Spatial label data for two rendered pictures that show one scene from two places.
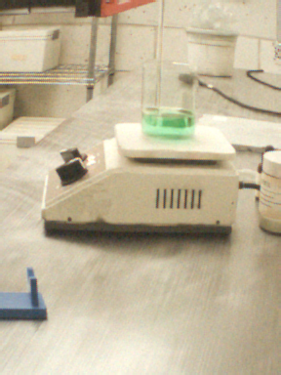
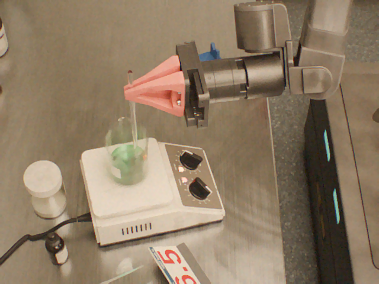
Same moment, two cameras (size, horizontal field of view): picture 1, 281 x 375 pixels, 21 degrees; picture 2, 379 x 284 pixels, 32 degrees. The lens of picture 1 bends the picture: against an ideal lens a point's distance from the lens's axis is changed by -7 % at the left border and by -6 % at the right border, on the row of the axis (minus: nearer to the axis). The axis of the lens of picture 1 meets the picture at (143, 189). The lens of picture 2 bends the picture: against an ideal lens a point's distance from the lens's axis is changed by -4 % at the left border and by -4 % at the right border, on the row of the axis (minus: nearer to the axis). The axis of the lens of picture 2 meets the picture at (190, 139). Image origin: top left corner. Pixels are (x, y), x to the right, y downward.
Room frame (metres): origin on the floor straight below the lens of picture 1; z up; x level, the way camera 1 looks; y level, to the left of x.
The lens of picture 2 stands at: (1.41, -0.04, 1.67)
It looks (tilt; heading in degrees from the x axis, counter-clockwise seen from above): 53 degrees down; 169
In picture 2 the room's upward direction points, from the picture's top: 1 degrees clockwise
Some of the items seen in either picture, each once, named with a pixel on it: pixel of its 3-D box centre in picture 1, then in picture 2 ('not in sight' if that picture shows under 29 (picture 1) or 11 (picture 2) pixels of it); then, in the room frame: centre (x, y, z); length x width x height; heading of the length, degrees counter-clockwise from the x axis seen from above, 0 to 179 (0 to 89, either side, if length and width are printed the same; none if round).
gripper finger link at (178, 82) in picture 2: not in sight; (159, 82); (0.82, 0.03, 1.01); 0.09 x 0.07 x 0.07; 91
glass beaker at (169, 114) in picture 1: (169, 103); (127, 154); (0.83, -0.02, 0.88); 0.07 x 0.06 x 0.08; 178
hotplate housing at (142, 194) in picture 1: (146, 179); (144, 189); (0.84, 0.00, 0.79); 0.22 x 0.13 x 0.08; 95
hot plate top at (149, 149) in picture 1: (173, 140); (126, 177); (0.84, -0.03, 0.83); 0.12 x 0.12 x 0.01; 5
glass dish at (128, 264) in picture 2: not in sight; (134, 276); (0.97, -0.04, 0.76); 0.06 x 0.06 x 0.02
